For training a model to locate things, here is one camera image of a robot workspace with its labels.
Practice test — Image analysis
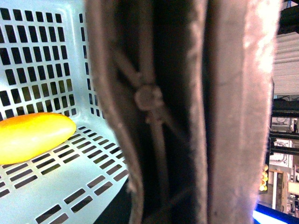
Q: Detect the brown basket handle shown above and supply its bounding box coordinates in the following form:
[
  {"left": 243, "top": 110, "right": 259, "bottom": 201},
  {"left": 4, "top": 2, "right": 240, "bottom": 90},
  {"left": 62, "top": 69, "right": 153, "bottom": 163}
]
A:
[{"left": 85, "top": 0, "right": 282, "bottom": 224}]

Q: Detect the light blue plastic basket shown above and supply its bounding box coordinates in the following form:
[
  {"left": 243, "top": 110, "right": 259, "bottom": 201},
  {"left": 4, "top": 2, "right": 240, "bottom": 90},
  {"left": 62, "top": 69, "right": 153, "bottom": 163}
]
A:
[{"left": 0, "top": 0, "right": 131, "bottom": 224}]

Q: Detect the yellow mango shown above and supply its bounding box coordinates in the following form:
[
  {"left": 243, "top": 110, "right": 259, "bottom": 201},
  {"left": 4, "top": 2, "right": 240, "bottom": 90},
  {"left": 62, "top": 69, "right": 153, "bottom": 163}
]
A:
[{"left": 0, "top": 112, "right": 77, "bottom": 165}]

